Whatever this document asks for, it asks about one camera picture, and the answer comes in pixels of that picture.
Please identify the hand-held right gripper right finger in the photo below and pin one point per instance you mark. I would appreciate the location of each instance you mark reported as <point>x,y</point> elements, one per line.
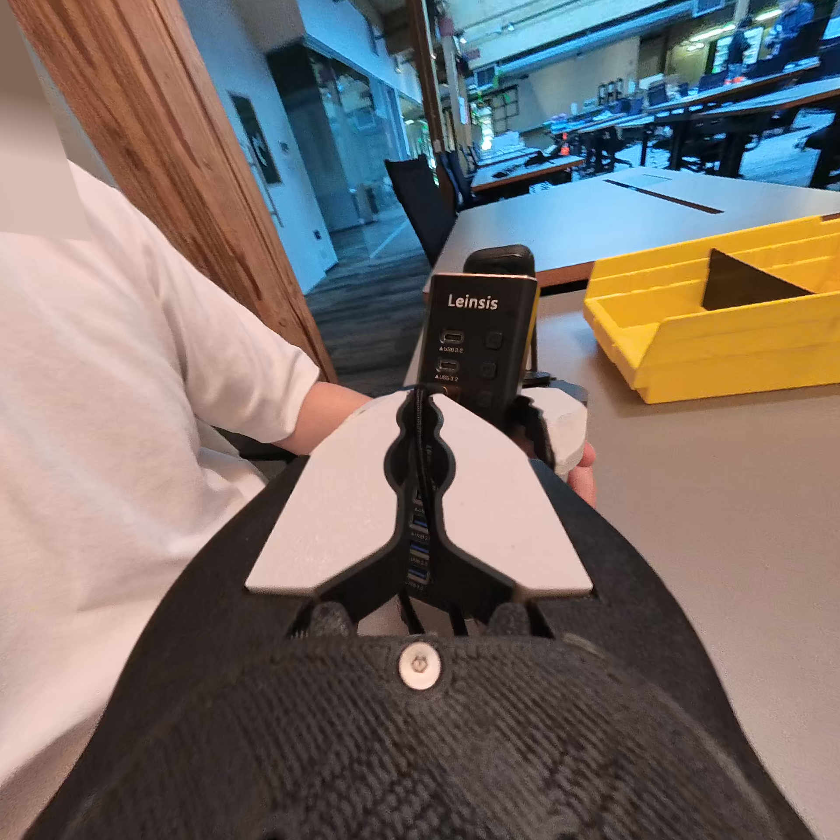
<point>512,525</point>

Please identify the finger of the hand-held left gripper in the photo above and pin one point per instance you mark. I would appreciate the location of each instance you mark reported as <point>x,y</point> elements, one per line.
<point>568,426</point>
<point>377,403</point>

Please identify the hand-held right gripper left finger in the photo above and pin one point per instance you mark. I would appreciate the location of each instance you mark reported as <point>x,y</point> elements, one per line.
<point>328,525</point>

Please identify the black usb hub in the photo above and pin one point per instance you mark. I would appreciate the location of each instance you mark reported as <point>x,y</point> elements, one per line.
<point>479,308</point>

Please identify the yellow plastic bin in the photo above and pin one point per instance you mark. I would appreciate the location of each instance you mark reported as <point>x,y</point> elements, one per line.
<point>722,354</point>

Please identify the person's left forearm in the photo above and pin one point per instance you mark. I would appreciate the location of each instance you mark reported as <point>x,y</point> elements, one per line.
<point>328,413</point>

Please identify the person's left hand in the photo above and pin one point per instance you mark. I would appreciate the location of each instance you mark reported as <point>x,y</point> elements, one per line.
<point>583,472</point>

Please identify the wooden office desk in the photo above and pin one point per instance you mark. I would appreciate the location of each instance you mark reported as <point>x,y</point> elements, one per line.
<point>754,108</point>
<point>525,170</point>

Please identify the black office chair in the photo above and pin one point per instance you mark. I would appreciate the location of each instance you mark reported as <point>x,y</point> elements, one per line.
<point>420,203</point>

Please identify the black chair armrest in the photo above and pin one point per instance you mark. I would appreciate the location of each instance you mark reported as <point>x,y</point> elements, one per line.
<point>256,446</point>

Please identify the black bin divider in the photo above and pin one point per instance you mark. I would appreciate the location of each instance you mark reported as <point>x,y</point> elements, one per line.
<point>741,282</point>

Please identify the white t-shirt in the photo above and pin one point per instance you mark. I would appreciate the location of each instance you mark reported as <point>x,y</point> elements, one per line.
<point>98,394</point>

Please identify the wooden pillar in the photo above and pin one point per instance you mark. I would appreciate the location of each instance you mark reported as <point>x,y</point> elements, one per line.
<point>164,131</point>

